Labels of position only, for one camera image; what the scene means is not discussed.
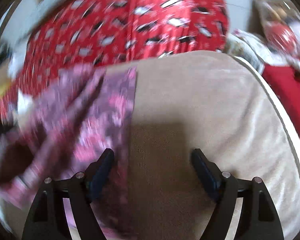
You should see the purple floral cloth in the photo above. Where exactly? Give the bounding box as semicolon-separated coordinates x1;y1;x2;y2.
0;64;137;239

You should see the beige fleece blanket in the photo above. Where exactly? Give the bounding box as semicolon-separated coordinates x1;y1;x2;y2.
0;49;300;240

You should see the red cloth at edge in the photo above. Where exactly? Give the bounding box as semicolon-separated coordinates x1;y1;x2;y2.
262;64;300;139

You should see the white patterned fabric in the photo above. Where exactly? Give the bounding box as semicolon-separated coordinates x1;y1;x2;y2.
223;29;288;75

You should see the red ornament in plastic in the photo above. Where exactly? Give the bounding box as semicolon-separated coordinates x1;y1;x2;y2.
255;0;300;59

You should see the red penguin pattern blanket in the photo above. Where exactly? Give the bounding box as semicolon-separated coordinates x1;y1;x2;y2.
0;0;229;120

